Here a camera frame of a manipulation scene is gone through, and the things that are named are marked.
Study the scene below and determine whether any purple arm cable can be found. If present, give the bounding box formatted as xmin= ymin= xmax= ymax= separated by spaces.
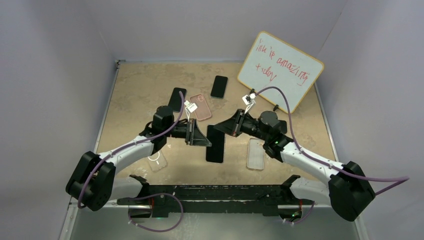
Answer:
xmin=253 ymin=86 xmax=410 ymax=197
xmin=77 ymin=91 xmax=185 ymax=210

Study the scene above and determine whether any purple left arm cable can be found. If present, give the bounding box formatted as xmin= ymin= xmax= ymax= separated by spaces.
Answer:
xmin=77 ymin=91 xmax=185 ymax=210

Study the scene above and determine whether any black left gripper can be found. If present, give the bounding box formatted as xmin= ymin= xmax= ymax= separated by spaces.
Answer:
xmin=164 ymin=118 xmax=212 ymax=146

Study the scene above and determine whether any aluminium table frame rail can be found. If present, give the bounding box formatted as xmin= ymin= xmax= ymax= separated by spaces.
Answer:
xmin=59 ymin=59 xmax=126 ymax=240

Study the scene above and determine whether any black phone with white reflection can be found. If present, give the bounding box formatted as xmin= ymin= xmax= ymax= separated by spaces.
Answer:
xmin=205 ymin=125 xmax=225 ymax=164

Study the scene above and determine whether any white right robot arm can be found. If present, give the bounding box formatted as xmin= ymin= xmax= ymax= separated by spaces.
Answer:
xmin=214 ymin=109 xmax=376 ymax=222

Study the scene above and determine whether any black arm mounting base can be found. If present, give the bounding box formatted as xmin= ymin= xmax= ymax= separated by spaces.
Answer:
xmin=117 ymin=181 xmax=310 ymax=222

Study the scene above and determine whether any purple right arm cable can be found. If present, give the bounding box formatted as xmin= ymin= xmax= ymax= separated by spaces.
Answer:
xmin=253 ymin=86 xmax=410 ymax=197

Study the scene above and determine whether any pink phone case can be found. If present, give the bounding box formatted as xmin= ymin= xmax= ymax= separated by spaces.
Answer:
xmin=189 ymin=94 xmax=212 ymax=121

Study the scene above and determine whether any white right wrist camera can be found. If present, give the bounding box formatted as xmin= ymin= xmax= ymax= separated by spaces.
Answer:
xmin=242 ymin=93 xmax=256 ymax=114

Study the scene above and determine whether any frosted clear phone case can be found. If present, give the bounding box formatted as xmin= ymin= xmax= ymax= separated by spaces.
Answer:
xmin=246 ymin=138 xmax=265 ymax=171

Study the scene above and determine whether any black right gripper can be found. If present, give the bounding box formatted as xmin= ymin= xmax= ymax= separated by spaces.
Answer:
xmin=214 ymin=109 xmax=269 ymax=142

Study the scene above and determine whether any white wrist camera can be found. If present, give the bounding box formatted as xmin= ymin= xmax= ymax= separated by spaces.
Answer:
xmin=242 ymin=93 xmax=256 ymax=114
xmin=184 ymin=100 xmax=198 ymax=120

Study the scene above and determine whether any clear magsafe case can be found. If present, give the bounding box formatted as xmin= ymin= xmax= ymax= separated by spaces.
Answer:
xmin=147 ymin=150 xmax=168 ymax=173

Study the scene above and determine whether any yellow framed whiteboard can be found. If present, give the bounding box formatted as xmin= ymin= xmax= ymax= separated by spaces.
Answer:
xmin=237 ymin=31 xmax=325 ymax=113

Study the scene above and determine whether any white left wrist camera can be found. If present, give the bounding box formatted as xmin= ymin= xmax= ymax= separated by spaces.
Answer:
xmin=184 ymin=100 xmax=198 ymax=120

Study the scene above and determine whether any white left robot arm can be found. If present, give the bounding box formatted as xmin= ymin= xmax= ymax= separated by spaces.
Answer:
xmin=65 ymin=105 xmax=212 ymax=211

